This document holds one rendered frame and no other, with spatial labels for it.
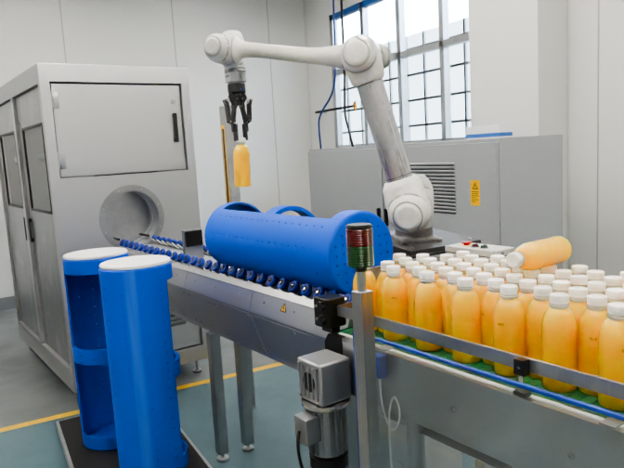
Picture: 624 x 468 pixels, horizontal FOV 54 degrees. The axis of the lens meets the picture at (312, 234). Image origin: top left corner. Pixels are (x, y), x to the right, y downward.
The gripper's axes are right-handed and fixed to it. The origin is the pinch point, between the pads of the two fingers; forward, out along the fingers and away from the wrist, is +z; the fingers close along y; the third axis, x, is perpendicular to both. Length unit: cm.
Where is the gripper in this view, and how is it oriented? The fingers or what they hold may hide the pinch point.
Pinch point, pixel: (240, 132)
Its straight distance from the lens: 264.5
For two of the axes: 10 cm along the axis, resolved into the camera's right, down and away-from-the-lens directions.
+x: 5.7, 0.7, -8.2
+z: 0.7, 9.9, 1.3
